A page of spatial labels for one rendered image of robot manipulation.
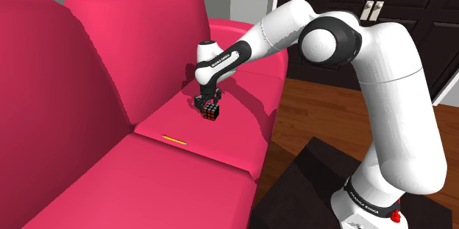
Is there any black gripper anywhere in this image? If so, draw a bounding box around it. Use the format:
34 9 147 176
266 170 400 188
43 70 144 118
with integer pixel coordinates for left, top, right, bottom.
193 82 223 111

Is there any black puzzle cube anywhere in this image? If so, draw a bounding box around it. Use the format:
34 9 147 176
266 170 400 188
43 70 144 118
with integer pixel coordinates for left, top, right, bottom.
202 103 221 121

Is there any yellow pencil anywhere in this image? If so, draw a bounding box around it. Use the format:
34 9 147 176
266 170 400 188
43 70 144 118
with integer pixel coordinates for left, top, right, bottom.
161 134 188 146

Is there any pink sofa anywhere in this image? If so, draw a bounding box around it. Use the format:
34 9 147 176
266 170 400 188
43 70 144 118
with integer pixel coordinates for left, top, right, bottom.
0 0 289 229

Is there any dark robot stand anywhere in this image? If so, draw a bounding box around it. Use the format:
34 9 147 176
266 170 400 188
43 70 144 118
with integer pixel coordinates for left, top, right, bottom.
249 135 459 229

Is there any dark double door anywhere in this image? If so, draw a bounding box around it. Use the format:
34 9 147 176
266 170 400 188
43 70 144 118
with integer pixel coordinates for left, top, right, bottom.
272 0 459 106

